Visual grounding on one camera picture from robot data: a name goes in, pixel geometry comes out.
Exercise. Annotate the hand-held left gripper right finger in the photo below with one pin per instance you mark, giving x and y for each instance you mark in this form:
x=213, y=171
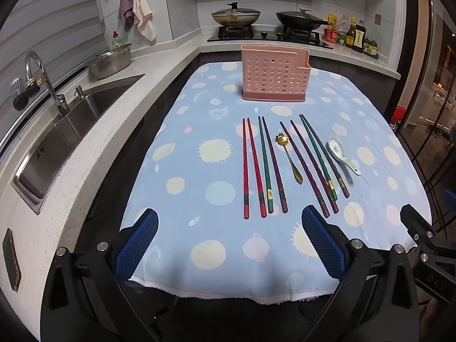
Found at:
x=322, y=242

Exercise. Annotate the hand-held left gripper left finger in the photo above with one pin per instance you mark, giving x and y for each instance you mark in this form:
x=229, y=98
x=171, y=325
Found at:
x=137, y=245

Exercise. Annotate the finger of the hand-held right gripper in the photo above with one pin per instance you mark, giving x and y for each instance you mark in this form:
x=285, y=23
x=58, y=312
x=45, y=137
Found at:
x=450, y=203
x=415, y=221

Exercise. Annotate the purple chopstick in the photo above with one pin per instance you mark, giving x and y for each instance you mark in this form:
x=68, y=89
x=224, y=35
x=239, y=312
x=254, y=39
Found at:
x=325, y=156
x=274, y=164
x=304, y=171
x=315, y=167

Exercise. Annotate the green chopstick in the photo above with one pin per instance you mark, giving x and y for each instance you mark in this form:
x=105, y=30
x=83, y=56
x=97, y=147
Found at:
x=265, y=164
x=317, y=156

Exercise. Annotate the white ceramic spoon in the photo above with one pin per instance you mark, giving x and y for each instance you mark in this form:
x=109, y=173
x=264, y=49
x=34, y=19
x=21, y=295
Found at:
x=336, y=148

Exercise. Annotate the red chopstick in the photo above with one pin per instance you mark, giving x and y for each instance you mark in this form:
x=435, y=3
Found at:
x=245, y=167
x=256, y=167

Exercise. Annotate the gold flower spoon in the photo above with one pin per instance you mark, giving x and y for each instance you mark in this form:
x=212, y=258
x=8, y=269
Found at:
x=281, y=139

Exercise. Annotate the pink perforated utensil holder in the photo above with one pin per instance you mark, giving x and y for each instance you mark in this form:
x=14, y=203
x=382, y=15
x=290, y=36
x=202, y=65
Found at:
x=274, y=74

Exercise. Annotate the glass sliding door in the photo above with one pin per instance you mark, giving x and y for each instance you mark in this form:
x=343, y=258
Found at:
x=427, y=131

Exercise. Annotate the blue dotted tablecloth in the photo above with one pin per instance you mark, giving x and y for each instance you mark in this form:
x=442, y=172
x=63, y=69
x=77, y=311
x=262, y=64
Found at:
x=199, y=185

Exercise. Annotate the red plastic stool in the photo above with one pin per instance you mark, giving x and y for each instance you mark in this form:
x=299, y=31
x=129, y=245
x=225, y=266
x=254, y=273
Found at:
x=399, y=113

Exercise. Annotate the white kitchen countertop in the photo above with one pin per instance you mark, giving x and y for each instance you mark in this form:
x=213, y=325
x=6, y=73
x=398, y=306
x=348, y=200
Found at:
x=107, y=124

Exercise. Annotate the brown rectangular panel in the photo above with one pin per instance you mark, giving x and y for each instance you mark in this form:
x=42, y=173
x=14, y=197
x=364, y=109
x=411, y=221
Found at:
x=11, y=260

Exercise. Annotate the stainless steel sink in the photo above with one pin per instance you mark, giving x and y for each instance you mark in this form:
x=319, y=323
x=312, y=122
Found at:
x=71, y=128

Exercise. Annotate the dark kitchen cabinet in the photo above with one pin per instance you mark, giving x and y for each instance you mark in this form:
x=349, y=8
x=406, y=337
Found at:
x=356, y=74

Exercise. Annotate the chrome faucet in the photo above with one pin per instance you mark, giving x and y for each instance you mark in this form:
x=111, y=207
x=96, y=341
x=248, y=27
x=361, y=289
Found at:
x=53, y=92

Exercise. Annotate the stainless steel bowl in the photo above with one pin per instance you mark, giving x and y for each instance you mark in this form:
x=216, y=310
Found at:
x=110, y=62

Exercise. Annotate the dark soy sauce bottle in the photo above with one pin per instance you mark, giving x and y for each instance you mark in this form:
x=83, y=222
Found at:
x=359, y=39

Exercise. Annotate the brown sauce bottle yellow label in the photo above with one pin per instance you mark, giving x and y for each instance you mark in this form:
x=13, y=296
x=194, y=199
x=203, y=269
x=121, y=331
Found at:
x=351, y=35

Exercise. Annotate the small green-capped jar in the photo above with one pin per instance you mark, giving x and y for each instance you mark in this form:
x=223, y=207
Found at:
x=342, y=40

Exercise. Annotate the red instant noodle cup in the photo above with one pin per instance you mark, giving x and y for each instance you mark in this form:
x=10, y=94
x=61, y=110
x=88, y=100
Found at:
x=330, y=36

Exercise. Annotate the green dish soap bottle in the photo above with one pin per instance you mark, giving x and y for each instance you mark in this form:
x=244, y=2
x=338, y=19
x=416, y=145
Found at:
x=116, y=42

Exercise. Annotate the clear plastic bottle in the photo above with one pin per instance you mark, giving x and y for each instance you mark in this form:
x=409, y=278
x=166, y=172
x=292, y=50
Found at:
x=343, y=25

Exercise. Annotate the black gas stove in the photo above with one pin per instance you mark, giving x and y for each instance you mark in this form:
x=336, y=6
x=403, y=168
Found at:
x=263, y=37

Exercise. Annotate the yellow seasoning packet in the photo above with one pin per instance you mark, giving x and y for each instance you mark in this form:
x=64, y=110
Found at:
x=332, y=21

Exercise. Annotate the black wok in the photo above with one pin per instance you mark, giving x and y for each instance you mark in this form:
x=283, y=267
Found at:
x=302, y=24

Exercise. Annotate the pink white towel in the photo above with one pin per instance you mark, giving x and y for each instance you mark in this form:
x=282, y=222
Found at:
x=144, y=14

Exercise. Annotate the white window blinds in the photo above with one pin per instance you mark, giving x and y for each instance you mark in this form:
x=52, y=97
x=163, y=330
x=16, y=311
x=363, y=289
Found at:
x=42, y=32

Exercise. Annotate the purple cloth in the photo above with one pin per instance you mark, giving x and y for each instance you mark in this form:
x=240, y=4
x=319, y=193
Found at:
x=125, y=10

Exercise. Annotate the gold wok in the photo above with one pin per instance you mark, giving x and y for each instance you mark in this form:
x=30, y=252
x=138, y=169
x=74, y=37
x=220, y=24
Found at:
x=235, y=19

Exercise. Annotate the glass wok lid black knob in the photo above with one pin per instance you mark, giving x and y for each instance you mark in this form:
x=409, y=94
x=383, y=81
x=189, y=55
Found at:
x=235, y=10

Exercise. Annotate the grey wall outlet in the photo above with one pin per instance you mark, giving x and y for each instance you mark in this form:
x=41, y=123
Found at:
x=378, y=19

